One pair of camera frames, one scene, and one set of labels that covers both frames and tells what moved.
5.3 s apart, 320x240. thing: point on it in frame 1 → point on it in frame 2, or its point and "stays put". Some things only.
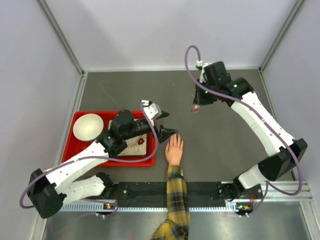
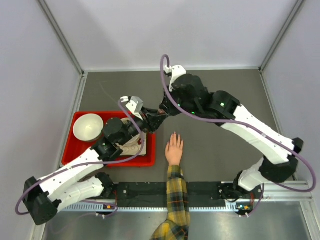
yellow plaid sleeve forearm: [176, 227] stays put
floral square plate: [136, 146] stays put
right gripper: [199, 100] → [166, 106]
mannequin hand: [174, 150] stays put
